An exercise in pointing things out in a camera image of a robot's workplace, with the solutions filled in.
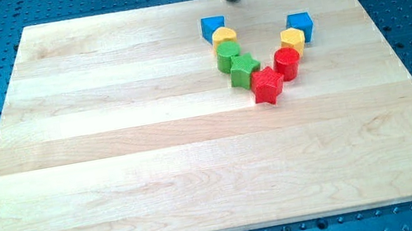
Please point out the blue cube block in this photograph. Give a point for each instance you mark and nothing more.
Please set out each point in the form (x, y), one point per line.
(209, 25)

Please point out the green star block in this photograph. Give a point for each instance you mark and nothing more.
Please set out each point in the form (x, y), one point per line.
(241, 70)

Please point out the red star block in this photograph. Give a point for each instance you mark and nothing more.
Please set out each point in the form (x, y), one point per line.
(266, 84)

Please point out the green cylinder block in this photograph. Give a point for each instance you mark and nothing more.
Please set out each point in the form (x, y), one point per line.
(224, 53)

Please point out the yellow heart block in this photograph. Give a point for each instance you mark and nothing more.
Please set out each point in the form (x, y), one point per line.
(221, 35)

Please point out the light wooden board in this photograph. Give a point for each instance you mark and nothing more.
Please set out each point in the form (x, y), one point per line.
(122, 122)

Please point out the red cylinder block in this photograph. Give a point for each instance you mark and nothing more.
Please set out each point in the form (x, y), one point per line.
(286, 63)

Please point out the yellow hexagon block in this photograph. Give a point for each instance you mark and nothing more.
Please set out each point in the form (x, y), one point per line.
(293, 38)

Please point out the blue pentagon block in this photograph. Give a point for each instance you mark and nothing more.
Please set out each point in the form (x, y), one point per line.
(301, 21)

